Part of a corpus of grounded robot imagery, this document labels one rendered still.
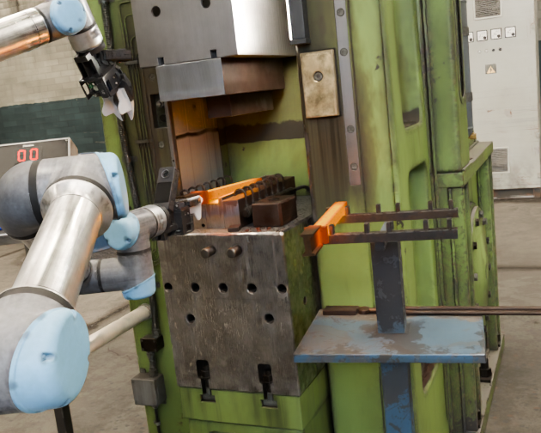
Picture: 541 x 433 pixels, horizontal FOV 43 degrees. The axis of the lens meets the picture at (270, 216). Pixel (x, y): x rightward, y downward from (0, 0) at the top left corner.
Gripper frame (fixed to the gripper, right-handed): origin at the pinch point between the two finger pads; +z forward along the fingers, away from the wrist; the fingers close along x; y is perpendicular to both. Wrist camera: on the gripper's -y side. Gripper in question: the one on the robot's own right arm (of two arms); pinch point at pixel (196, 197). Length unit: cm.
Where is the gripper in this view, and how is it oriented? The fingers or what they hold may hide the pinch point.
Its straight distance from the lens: 179.1
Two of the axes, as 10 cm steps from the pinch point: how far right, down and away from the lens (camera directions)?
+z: 3.9, -1.9, 9.0
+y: 1.1, 9.8, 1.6
